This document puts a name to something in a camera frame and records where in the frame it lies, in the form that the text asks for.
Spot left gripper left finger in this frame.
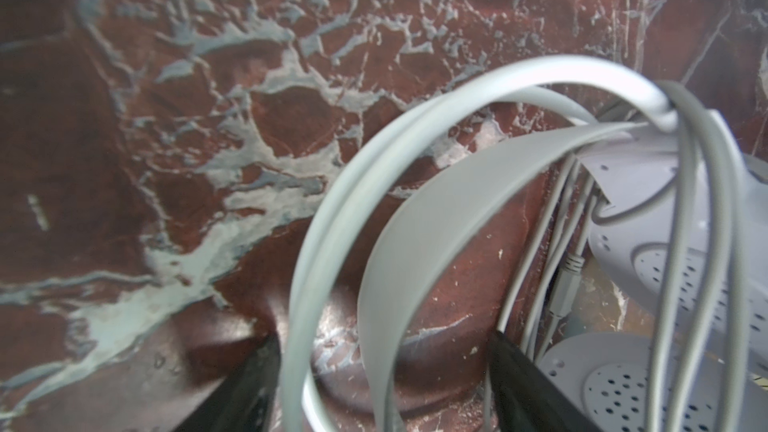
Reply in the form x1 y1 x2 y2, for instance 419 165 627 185
175 335 281 432

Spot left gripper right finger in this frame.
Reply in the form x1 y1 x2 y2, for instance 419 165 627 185
488 331 599 432

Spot white headphones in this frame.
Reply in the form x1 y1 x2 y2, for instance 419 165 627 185
280 55 767 431

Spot white headphone cable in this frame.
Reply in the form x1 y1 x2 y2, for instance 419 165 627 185
479 79 752 432

